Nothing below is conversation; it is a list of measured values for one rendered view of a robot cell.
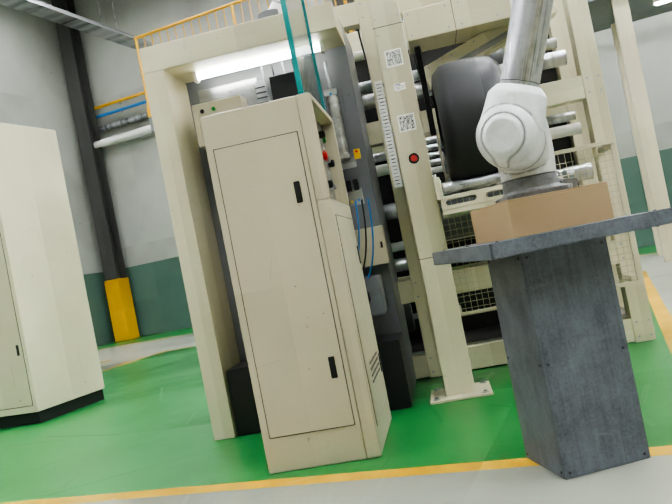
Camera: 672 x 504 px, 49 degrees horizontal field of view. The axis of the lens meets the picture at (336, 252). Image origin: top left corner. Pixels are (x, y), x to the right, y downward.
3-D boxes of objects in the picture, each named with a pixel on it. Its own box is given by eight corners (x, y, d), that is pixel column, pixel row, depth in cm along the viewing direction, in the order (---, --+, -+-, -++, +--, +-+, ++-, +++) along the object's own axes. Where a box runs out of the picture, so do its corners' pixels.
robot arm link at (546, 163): (561, 172, 211) (546, 98, 212) (553, 169, 195) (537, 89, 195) (505, 184, 218) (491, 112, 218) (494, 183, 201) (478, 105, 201)
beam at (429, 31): (407, 41, 344) (401, 10, 345) (409, 55, 370) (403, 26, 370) (538, 10, 336) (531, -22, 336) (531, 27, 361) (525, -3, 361)
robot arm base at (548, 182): (588, 184, 198) (584, 164, 198) (508, 200, 198) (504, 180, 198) (568, 191, 216) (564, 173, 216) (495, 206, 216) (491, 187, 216)
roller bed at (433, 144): (410, 201, 359) (398, 142, 359) (411, 203, 373) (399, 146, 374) (450, 193, 356) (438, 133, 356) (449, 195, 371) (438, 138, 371)
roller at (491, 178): (441, 194, 310) (439, 183, 310) (441, 194, 315) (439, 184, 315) (524, 176, 305) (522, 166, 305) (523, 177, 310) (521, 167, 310)
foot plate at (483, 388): (430, 405, 313) (429, 400, 313) (431, 392, 339) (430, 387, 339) (493, 394, 309) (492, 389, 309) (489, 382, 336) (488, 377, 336)
